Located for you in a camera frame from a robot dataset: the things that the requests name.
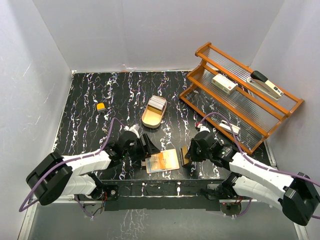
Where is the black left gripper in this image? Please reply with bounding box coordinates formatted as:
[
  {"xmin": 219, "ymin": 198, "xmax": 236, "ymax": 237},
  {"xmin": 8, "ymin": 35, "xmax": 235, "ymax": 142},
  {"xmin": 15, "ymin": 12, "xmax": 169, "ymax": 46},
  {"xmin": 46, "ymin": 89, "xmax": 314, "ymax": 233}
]
[{"xmin": 122, "ymin": 133, "xmax": 160, "ymax": 161}]

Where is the beige leather card holder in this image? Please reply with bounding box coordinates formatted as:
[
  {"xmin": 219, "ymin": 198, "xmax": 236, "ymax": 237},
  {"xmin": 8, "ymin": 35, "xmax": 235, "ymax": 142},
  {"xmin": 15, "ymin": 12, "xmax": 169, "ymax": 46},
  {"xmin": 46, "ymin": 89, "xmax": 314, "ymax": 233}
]
[{"xmin": 141, "ymin": 149, "xmax": 180, "ymax": 174}]

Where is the orange card magnetic stripe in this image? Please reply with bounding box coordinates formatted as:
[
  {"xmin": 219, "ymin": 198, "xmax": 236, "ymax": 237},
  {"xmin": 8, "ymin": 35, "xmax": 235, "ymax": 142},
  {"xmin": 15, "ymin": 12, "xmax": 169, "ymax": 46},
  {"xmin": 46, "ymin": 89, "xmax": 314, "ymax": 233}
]
[{"xmin": 180, "ymin": 145, "xmax": 190, "ymax": 168}]

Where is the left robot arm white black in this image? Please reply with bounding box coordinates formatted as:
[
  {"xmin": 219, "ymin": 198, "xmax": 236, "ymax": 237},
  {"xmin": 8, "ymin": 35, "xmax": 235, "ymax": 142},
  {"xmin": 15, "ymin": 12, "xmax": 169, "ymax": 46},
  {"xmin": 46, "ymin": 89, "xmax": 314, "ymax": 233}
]
[{"xmin": 26, "ymin": 129, "xmax": 160, "ymax": 206}]

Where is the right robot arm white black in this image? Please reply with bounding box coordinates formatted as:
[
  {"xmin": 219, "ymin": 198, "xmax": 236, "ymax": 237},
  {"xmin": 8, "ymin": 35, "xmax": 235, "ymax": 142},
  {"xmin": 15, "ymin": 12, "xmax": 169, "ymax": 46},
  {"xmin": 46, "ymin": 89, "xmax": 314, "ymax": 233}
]
[{"xmin": 181, "ymin": 130, "xmax": 320, "ymax": 226}]

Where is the beige oval card tray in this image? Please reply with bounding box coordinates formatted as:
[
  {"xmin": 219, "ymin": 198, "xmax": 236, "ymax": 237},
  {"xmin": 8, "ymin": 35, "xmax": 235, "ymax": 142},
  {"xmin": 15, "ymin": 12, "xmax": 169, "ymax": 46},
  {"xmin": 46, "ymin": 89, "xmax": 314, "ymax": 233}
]
[{"xmin": 141, "ymin": 101, "xmax": 167, "ymax": 129}]

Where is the white card stack in tray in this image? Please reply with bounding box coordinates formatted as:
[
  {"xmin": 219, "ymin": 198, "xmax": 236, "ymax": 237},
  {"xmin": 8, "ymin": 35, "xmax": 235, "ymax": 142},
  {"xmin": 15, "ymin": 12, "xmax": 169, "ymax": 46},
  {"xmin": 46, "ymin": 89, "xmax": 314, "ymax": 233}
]
[{"xmin": 148, "ymin": 95, "xmax": 167, "ymax": 111}]

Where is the orange wooden shelf rack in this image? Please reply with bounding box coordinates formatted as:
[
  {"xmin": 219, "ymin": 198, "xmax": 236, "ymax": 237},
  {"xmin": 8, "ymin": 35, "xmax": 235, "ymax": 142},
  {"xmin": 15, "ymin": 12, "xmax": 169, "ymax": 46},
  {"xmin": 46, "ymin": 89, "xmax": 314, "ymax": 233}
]
[{"xmin": 179, "ymin": 42, "xmax": 303, "ymax": 154}]

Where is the orange yellow small block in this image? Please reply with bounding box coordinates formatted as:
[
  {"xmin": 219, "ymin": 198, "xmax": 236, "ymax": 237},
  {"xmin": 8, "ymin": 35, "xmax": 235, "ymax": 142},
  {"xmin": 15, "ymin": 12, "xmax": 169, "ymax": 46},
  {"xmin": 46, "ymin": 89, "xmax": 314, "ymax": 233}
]
[{"xmin": 96, "ymin": 102, "xmax": 106, "ymax": 113}]

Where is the white staples box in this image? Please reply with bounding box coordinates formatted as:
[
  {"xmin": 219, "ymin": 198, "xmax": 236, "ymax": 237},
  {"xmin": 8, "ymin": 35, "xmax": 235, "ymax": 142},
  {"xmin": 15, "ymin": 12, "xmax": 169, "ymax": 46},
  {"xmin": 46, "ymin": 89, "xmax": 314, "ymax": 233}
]
[{"xmin": 212, "ymin": 73, "xmax": 238, "ymax": 95}]

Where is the large black beige stapler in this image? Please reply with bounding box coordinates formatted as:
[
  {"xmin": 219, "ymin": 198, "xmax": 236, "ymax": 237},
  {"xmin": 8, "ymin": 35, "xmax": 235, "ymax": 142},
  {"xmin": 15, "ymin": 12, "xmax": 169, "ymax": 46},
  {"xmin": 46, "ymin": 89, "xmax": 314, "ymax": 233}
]
[{"xmin": 246, "ymin": 70, "xmax": 284, "ymax": 101}]

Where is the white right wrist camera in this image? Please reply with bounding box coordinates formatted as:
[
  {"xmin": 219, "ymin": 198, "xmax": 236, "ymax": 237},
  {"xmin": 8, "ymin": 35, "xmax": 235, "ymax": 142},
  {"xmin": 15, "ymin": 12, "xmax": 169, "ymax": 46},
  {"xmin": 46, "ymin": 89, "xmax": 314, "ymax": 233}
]
[{"xmin": 196, "ymin": 123, "xmax": 211, "ymax": 133}]

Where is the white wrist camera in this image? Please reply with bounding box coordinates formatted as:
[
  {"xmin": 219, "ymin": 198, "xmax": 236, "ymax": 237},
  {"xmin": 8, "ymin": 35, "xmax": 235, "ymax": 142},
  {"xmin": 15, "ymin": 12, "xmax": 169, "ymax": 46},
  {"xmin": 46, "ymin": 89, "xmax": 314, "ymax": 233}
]
[
  {"xmin": 196, "ymin": 123, "xmax": 211, "ymax": 133},
  {"xmin": 124, "ymin": 124, "xmax": 140, "ymax": 138}
]

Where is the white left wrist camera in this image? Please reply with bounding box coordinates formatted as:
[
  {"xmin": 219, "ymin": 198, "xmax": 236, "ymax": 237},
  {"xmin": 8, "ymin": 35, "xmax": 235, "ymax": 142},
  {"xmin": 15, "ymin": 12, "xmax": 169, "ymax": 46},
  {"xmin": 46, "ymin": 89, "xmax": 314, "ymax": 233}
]
[{"xmin": 124, "ymin": 124, "xmax": 140, "ymax": 138}]

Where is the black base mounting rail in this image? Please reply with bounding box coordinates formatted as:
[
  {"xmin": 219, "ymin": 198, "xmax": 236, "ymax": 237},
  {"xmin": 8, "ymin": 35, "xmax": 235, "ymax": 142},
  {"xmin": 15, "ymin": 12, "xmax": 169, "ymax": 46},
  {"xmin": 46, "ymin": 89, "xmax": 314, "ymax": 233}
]
[{"xmin": 74, "ymin": 178, "xmax": 253, "ymax": 212}]

